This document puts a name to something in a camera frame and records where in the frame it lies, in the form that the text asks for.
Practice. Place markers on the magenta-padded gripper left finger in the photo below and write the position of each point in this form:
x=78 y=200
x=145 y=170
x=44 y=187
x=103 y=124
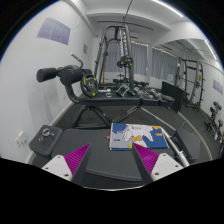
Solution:
x=58 y=165

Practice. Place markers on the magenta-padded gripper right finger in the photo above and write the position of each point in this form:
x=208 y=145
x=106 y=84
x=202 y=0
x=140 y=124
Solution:
x=165 y=165

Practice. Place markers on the blue white cartoon towel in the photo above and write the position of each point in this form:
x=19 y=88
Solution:
x=150 y=133

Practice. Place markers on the silver barbell bar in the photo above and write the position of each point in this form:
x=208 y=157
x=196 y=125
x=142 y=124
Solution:
x=175 y=147

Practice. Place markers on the metal clip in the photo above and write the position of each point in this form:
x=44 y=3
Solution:
x=46 y=133

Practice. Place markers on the black padded flat bench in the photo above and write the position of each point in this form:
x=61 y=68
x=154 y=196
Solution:
x=83 y=140

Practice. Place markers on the black dumbbell rack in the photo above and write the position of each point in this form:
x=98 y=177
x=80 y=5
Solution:
x=213 y=120

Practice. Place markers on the chrome dumbbell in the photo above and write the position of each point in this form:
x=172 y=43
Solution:
x=156 y=94
x=143 y=93

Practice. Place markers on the black upright panel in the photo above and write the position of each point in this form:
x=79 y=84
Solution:
x=173 y=93

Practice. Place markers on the black roller-pad incline bench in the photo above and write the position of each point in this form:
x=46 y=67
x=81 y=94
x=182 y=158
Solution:
x=110 y=100

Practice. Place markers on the black yellow-marked weight plate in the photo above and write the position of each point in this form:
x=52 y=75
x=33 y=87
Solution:
x=84 y=82

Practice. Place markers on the black squat rack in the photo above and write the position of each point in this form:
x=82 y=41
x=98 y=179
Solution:
x=199 y=83

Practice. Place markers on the grey window curtain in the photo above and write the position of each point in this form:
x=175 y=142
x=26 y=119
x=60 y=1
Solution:
x=140 y=58
x=163 y=63

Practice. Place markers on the small black weight plate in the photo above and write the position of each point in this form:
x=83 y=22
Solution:
x=126 y=62

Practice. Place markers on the ceiling light strip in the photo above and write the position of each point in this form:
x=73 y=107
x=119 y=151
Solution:
x=210 y=50
x=168 y=8

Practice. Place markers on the white wall socket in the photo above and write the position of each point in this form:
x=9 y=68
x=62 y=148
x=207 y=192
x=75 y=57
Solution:
x=20 y=140

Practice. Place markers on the small purple wall poster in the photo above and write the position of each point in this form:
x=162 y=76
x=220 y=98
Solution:
x=218 y=87

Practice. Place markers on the small brown wall plaque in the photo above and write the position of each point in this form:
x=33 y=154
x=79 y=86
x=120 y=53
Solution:
x=85 y=49

